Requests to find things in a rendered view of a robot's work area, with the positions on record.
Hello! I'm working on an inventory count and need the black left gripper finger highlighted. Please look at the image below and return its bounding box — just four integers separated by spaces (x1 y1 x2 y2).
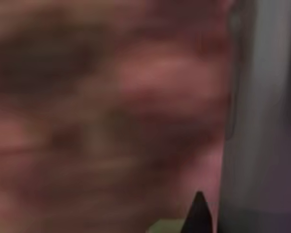
180 191 214 233

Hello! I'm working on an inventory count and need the grey upright post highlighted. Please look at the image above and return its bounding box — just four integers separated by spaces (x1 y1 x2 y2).
219 0 291 233

